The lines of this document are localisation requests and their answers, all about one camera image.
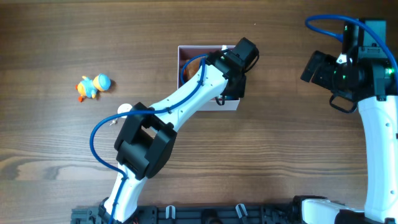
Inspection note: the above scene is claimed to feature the brown plush toy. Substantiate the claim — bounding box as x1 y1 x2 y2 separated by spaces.
182 57 203 82

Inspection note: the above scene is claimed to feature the white pink-lined cardboard box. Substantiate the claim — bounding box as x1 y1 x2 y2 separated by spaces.
177 45 240 111

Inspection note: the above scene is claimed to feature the wooden pig rattle drum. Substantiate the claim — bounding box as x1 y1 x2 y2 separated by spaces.
109 103 132 126

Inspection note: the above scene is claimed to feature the blue orange duck toy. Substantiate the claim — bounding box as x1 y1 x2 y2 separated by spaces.
75 73 111 103

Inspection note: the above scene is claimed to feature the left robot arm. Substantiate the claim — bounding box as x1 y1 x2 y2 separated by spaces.
98 37 259 223

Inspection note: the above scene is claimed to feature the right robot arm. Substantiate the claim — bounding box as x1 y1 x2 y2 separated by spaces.
295 14 397 223

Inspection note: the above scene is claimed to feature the left blue cable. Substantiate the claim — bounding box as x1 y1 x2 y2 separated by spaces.
89 54 208 224

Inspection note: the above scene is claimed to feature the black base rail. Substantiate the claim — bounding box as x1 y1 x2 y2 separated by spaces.
70 203 303 224

